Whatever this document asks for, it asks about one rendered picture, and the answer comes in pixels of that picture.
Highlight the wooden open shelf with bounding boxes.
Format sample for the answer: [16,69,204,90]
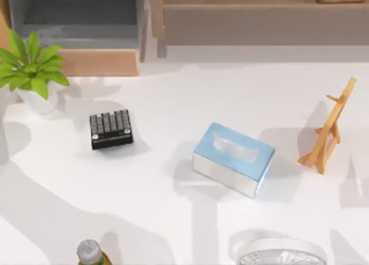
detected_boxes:
[152,0,369,58]

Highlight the light blue tissue box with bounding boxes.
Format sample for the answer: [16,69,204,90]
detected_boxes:
[193,122,276,200]

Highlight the green plant in white pot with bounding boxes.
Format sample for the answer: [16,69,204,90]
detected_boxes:
[0,28,70,115]

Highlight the yellow bottle with grey cap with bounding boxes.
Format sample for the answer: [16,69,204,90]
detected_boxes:
[76,239,112,265]

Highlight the small wooden easel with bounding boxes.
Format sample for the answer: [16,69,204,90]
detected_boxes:
[297,76,357,175]

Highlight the black keypad with grey keys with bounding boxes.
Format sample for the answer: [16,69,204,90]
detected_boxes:
[89,109,135,151]

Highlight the pale wooden drawer front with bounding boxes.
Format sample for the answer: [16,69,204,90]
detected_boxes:
[43,48,141,77]

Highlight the white round fan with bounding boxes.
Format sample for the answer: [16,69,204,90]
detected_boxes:
[235,237,329,265]

